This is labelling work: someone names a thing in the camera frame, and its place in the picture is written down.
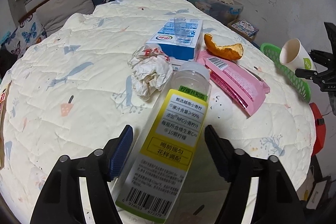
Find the pink snack packet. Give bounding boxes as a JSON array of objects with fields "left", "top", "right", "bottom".
[{"left": 196, "top": 50, "right": 271, "bottom": 117}]

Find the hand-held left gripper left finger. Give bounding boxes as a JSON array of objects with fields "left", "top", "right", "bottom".
[{"left": 29, "top": 125, "right": 134, "bottom": 224}]

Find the grey pillow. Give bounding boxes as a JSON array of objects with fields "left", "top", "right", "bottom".
[{"left": 35, "top": 0, "right": 95, "bottom": 37}]

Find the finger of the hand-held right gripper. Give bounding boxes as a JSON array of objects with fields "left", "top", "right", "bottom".
[
  {"left": 310, "top": 21, "right": 336, "bottom": 62},
  {"left": 295, "top": 67, "right": 336, "bottom": 84}
]

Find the small printed cardboard box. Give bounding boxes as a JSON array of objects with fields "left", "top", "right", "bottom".
[{"left": 227, "top": 19, "right": 260, "bottom": 42}]

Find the cartoon printed paper bag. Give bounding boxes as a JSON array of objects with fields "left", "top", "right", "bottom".
[{"left": 0, "top": 82, "right": 11, "bottom": 168}]

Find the white paper cup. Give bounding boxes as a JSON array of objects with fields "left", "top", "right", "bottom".
[{"left": 279, "top": 38, "right": 317, "bottom": 72}]

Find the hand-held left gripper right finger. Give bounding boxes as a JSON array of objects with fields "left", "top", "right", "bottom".
[{"left": 204, "top": 124, "right": 305, "bottom": 224}]

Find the orange peel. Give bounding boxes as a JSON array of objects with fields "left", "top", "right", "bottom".
[{"left": 204, "top": 33, "right": 244, "bottom": 61}]

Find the clear bottle with yellow label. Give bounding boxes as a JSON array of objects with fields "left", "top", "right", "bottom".
[{"left": 112, "top": 61, "right": 213, "bottom": 222}]

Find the green plastic basket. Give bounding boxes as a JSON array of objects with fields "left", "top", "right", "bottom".
[{"left": 260, "top": 42, "right": 311, "bottom": 102}]

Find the clear plastic storage box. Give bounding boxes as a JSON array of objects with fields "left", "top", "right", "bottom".
[{"left": 165, "top": 0, "right": 244, "bottom": 22}]

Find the crumpled white paper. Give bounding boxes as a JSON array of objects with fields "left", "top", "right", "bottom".
[{"left": 128, "top": 46, "right": 174, "bottom": 101}]

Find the blue and white milk carton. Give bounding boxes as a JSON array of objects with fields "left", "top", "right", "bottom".
[{"left": 145, "top": 17, "right": 204, "bottom": 62}]

